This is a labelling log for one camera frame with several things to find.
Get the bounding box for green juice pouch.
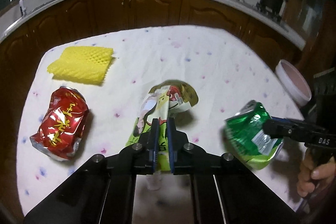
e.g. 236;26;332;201
125;79;200;192

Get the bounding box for crushed green drink can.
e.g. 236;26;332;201
224;100;283;170

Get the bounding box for pink white trash bin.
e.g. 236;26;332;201
275;59;312;107

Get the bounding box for wooden kitchen cabinets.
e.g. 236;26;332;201
1;0;302;136

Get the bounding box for person's right hand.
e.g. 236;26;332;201
297;148;335;198

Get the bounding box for white floral tablecloth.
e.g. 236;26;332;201
16;25;306;217

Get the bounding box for yellow foam fruit net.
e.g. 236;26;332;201
47;46;113;85

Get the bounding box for crushed red drink can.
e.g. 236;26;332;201
30;86;89;161

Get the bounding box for black stock pot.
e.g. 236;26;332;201
257;0;286;16

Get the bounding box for gas stove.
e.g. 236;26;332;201
221;0;287;31

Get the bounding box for sink faucet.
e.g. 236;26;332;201
19;0;27;17

